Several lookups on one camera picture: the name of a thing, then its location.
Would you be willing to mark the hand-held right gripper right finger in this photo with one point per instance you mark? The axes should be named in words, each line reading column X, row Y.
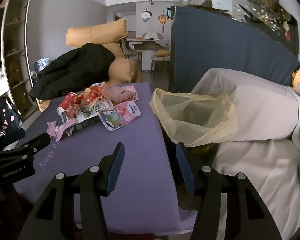
column 187, row 172

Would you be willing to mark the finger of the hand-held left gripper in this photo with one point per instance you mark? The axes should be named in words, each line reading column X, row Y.
column 37, row 142

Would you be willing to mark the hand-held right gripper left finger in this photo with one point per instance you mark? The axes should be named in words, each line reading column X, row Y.
column 115, row 172

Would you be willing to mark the long pink wrapper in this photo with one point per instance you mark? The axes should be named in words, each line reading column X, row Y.
column 62, row 128

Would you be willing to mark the yellow plastic trash bag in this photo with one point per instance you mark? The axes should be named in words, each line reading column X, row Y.
column 215, row 130

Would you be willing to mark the red patterned wrapper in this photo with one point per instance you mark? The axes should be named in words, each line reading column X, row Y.
column 72, row 102

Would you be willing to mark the orange packet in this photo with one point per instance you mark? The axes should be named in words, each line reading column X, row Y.
column 100, row 88

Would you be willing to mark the black printed cloth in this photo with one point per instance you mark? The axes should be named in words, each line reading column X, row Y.
column 2, row 120

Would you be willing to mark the purple mat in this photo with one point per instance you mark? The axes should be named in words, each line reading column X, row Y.
column 140, row 135

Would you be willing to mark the black green packet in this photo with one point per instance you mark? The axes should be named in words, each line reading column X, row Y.
column 87, row 123

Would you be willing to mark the pink cartoon packet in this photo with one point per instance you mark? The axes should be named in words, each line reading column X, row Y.
column 122, row 115

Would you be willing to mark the white green packet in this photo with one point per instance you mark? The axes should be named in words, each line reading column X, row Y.
column 90, row 110

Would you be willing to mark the shiny gift wrap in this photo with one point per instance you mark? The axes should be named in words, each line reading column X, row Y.
column 41, row 64

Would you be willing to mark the salmon pink packet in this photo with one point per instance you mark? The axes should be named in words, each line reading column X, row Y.
column 117, row 93

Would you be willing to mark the black jacket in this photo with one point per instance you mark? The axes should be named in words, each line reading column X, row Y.
column 72, row 70

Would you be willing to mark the pink white striped card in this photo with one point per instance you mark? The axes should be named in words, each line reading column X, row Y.
column 134, row 92

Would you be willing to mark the white sheet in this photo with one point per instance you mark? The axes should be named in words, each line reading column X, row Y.
column 252, row 110

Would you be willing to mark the dining chair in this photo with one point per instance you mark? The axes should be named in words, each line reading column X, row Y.
column 130, row 52
column 160, row 58

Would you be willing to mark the long yellow cushion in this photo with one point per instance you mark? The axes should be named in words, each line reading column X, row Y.
column 95, row 32

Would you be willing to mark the dining table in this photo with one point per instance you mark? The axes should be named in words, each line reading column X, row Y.
column 150, row 46

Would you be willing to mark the red hanging ornament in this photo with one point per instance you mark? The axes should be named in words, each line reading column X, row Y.
column 162, row 18

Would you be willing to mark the teal black device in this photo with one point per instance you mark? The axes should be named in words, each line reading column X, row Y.
column 170, row 12

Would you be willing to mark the wall shelf unit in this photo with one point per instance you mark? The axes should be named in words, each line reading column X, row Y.
column 15, row 30

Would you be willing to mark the panda wall decoration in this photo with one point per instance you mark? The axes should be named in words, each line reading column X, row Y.
column 146, row 15

